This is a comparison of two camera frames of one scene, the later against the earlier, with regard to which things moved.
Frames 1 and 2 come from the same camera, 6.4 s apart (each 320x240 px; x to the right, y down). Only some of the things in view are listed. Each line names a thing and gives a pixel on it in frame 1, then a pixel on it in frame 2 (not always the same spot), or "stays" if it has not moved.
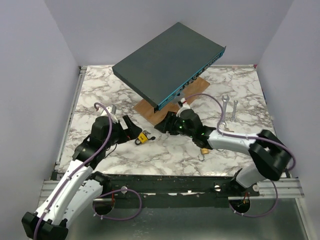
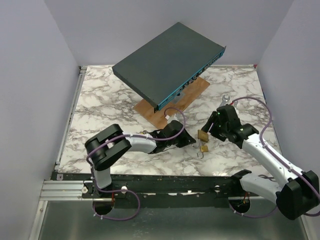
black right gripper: [164, 125] to [213, 130]
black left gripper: [131, 133] to [187, 139]
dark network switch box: [164, 68] stays
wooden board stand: [149, 111] stays
